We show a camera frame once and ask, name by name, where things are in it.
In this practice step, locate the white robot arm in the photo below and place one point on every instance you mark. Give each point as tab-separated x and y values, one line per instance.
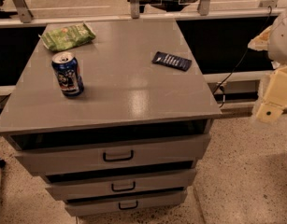
277	44

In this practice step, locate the green chip bag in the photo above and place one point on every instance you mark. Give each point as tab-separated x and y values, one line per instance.
68	37

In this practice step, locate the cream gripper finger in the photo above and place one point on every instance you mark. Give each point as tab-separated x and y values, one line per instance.
274	100

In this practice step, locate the grey drawer cabinet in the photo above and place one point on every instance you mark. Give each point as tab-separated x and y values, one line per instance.
126	97

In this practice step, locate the bottom grey drawer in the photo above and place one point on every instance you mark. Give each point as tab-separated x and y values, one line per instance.
173	197

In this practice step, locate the grey drawer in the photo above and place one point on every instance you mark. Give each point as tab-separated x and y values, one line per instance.
85	158
116	185
173	197

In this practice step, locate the top grey drawer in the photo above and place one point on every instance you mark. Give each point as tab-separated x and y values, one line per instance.
85	158

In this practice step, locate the middle grey drawer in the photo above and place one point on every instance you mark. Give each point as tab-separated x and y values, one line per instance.
116	185

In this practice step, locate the dark blue snack wrapper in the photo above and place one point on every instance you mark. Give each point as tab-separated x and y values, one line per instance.
172	61

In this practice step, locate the blue pepsi can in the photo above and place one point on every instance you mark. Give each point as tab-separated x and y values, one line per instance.
66	69

